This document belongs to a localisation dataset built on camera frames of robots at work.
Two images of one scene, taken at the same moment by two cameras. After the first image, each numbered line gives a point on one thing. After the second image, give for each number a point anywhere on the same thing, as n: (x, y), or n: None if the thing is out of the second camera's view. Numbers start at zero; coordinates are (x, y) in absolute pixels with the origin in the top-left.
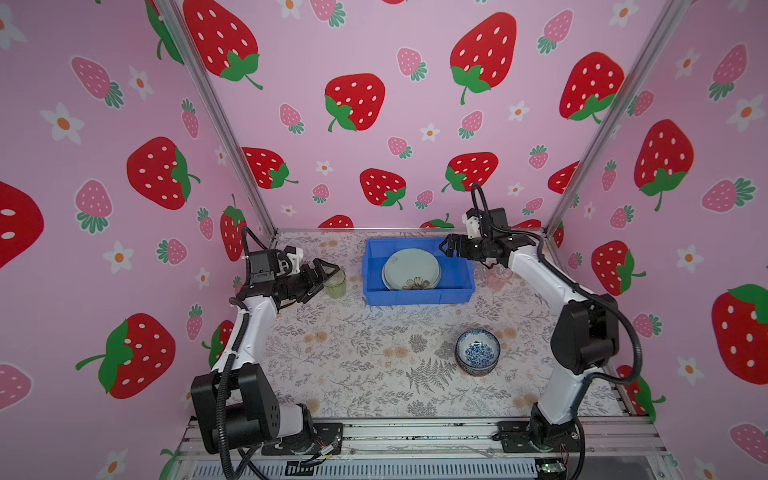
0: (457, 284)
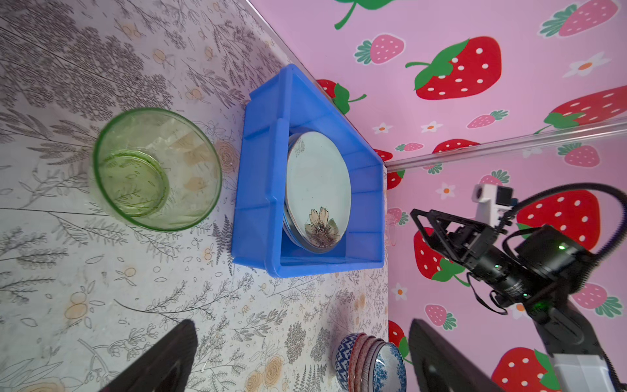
0: (273, 113)
